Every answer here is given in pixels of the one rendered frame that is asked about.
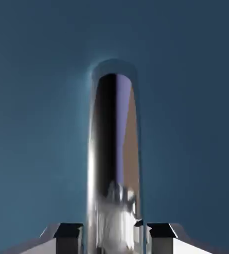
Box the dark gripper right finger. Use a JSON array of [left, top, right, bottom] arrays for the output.
[[146, 222, 228, 254]]

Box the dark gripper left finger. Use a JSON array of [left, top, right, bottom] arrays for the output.
[[0, 222, 85, 254]]

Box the curved shiny metal drawer handle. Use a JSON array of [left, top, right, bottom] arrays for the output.
[[85, 59, 147, 254]]

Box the blue painted drawer front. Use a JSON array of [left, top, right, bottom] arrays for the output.
[[0, 0, 229, 254]]

